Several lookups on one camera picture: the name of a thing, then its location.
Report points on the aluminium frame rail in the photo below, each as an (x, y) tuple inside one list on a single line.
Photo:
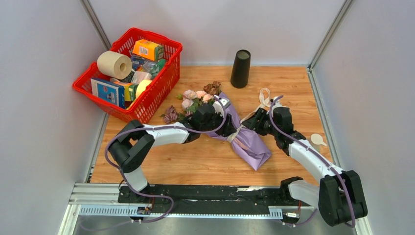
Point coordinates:
[(101, 199)]

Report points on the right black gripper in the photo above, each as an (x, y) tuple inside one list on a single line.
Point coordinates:
[(251, 122)]

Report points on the pink wrapped packet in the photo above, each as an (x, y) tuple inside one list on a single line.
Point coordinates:
[(139, 76)]

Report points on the black tapered vase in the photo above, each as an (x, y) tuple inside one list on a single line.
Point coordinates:
[(241, 69)]

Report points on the blue and white box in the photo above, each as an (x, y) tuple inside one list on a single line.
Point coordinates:
[(108, 91)]

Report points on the beige toilet paper roll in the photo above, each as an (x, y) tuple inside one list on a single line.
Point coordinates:
[(114, 64)]

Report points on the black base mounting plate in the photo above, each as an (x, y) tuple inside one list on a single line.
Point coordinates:
[(208, 199)]

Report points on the orange and green box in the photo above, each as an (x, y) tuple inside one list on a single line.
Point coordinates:
[(148, 49)]

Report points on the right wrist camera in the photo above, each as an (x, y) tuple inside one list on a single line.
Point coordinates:
[(274, 103)]

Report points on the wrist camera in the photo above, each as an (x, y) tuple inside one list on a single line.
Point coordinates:
[(274, 103), (220, 105)]

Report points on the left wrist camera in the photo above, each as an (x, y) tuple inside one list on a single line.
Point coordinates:
[(220, 105)]

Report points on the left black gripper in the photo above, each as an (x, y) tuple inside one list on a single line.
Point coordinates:
[(226, 127)]

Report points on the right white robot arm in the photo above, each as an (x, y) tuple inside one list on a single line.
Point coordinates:
[(339, 197)]

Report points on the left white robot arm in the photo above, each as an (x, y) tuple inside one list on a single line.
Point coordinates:
[(128, 149)]

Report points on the purple flower bouquet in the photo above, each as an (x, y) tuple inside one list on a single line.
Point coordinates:
[(245, 143)]

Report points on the cream ribbon with gold print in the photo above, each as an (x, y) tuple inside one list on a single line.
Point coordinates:
[(264, 98)]

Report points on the green and yellow box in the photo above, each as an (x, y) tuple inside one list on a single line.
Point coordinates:
[(129, 90)]

